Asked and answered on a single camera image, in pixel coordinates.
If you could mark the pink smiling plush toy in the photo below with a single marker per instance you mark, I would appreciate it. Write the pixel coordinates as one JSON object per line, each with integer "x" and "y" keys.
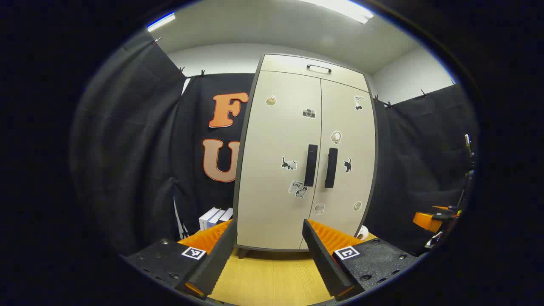
{"x": 362, "y": 233}

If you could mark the black backdrop cloth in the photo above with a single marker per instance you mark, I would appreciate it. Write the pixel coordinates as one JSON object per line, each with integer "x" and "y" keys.
{"x": 140, "y": 148}

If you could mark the beige cabinet drawer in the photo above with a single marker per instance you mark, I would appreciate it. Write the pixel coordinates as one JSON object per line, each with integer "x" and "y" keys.
{"x": 289, "y": 66}

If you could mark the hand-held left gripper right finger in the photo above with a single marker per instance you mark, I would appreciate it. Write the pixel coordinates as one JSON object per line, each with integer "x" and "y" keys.
{"x": 325, "y": 263}

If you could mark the small ceiling light panel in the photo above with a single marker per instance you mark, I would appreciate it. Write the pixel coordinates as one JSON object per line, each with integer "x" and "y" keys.
{"x": 161, "y": 22}

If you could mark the large ceiling light panel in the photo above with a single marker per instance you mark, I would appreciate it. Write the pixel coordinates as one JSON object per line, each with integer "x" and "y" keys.
{"x": 340, "y": 8}

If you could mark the beige cabinet door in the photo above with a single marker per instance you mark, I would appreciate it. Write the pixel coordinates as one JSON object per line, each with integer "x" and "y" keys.
{"x": 272, "y": 140}
{"x": 357, "y": 182}

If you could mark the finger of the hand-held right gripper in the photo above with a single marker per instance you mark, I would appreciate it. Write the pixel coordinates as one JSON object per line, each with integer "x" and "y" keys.
{"x": 425, "y": 221}

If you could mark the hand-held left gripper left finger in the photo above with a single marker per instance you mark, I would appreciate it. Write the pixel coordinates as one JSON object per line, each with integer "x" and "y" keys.
{"x": 216, "y": 263}

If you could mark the dark grey small box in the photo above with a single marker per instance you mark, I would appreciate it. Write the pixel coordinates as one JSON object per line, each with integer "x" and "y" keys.
{"x": 227, "y": 214}

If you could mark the beige double-door shoe cabinet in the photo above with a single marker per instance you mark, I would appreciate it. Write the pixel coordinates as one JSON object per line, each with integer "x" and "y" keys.
{"x": 238, "y": 199}

